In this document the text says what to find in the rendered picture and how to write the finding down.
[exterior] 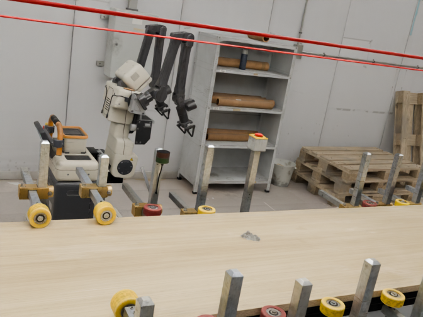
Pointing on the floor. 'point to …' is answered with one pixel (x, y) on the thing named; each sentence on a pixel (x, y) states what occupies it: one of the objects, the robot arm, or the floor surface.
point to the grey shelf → (223, 161)
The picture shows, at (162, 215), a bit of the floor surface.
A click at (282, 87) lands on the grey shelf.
